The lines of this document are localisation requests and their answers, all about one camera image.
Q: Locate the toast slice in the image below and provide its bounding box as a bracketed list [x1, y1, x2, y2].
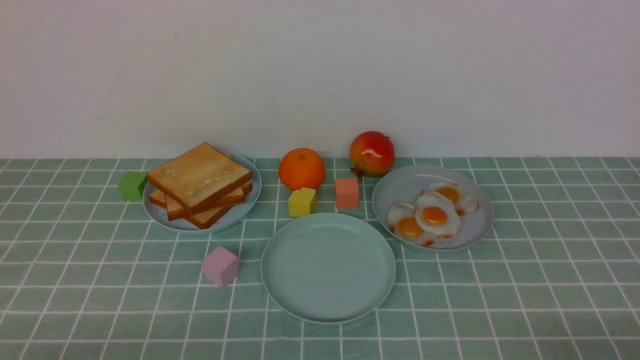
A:
[147, 142, 253, 215]
[149, 181, 253, 221]
[186, 205, 233, 230]

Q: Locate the pink foam cube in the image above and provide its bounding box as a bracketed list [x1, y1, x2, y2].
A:
[202, 246, 240, 288]

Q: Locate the salmon foam cube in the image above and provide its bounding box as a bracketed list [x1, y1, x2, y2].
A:
[334, 177, 360, 209]

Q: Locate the grey egg plate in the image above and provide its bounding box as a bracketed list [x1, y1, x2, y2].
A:
[372, 165, 495, 252]

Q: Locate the fried egg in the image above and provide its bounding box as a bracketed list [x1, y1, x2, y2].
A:
[427, 182, 480, 216]
[387, 202, 436, 248]
[413, 191, 461, 239]

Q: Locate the green centre plate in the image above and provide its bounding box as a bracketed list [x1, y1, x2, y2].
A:
[260, 212, 396, 325]

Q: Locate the light blue bread plate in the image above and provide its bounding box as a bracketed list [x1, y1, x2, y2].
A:
[143, 153, 263, 235]

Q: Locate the yellow foam block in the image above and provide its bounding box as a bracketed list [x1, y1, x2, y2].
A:
[288, 187, 317, 218]

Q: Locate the orange fruit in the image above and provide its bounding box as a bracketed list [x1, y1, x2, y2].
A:
[278, 148, 326, 191]

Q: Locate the red pomegranate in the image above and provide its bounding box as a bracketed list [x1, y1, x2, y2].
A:
[349, 131, 395, 180]

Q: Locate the green foam cube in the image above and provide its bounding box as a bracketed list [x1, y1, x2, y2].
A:
[118, 171, 147, 202]

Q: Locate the green checked tablecloth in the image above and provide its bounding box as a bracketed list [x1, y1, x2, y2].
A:
[0, 157, 640, 360]

